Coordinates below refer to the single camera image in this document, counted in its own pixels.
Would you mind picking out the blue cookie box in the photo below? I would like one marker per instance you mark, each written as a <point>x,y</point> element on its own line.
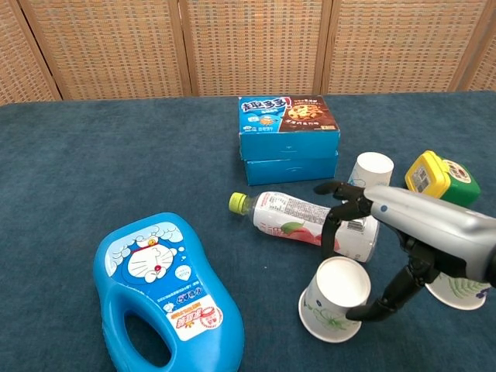
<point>290,170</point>
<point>286,128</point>

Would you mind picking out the black and silver right hand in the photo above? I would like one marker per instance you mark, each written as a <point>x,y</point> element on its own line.
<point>434,228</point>

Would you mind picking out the woven bamboo folding screen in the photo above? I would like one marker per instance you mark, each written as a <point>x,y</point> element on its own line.
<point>252,46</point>

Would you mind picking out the blue cartoon detergent bottle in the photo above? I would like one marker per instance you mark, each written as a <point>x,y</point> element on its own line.
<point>162,279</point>

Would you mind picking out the green tub with yellow lid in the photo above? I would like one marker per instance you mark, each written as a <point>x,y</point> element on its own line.
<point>426,174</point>

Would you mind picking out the white paper cup green flower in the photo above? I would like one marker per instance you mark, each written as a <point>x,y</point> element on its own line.
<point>333,290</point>
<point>461,292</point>

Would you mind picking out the white paper cup blue flower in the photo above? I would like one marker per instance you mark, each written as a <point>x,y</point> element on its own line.
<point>374,166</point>

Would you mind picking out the peach drink plastic bottle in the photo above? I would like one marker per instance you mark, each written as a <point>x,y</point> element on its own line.
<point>290,217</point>

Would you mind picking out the dark blue table mat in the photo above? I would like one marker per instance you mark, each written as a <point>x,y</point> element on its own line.
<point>97,162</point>

